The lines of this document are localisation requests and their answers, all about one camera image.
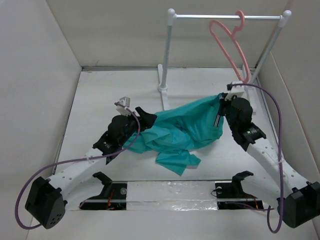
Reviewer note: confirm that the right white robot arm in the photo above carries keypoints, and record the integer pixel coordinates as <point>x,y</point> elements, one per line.
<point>296,199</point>

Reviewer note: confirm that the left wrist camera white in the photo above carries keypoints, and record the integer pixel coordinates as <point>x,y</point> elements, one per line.
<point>123,105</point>

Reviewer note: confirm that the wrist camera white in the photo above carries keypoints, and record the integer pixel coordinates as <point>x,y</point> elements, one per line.
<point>123,105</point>
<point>235,89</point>

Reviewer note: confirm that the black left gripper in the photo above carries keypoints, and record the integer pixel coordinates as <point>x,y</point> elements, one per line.
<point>146,119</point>

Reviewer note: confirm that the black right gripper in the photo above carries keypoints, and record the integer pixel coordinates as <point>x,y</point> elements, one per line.
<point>223,103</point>

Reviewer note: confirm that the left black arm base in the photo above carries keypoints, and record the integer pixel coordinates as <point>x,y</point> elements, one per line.
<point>112,198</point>

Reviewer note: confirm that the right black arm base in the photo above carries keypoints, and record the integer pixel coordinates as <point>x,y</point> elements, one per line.
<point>230,199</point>

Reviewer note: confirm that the teal trousers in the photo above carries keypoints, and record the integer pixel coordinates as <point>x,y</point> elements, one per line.
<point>177,132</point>

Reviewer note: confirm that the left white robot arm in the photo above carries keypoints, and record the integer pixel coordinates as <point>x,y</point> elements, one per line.
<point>49,198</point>

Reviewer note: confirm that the pink plastic hanger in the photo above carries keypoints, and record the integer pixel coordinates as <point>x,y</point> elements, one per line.
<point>232,37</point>

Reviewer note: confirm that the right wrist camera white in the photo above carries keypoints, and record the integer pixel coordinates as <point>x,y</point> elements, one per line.
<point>235,89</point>

